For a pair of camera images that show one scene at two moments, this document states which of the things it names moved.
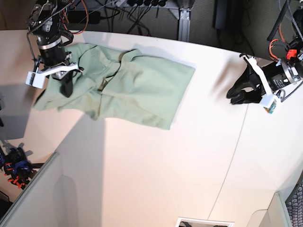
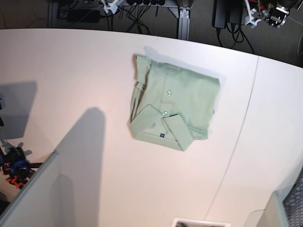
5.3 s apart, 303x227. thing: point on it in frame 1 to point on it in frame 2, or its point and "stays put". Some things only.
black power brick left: [79, 17] stays put
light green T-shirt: [130, 85] to [171, 106]
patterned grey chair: [294, 204] stays put
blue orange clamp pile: [16, 165] stays put
